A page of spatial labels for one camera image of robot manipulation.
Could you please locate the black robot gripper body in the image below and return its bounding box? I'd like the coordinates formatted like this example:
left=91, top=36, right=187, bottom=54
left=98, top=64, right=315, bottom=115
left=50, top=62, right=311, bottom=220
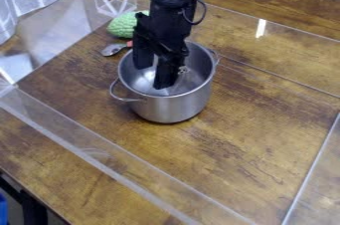
left=134, top=0, right=196, bottom=55

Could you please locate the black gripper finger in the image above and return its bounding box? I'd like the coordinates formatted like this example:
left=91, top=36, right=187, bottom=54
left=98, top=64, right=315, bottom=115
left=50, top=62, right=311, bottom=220
left=154, top=53, right=186, bottom=90
left=134, top=35, right=155, bottom=70

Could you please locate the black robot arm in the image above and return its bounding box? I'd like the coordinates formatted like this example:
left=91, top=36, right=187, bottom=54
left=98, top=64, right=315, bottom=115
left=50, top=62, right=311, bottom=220
left=134, top=0, right=206, bottom=90

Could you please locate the green knitted cloth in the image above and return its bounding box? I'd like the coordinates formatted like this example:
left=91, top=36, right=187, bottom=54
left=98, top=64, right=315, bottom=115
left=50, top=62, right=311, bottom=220
left=107, top=11, right=139, bottom=39

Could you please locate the stainless steel pot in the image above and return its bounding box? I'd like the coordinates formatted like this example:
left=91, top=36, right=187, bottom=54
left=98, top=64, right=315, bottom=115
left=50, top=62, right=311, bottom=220
left=110, top=41, right=219, bottom=123

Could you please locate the clear acrylic barrier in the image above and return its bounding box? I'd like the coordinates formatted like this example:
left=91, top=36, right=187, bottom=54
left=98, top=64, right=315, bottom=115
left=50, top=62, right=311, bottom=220
left=0, top=7, right=340, bottom=225

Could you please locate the pink handled metal spoon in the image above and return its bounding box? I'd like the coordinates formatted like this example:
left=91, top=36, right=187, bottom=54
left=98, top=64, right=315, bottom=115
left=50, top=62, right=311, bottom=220
left=102, top=41, right=134, bottom=57

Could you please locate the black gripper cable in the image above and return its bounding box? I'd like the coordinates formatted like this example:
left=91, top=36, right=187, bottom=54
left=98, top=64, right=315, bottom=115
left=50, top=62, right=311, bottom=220
left=179, top=0, right=208, bottom=26

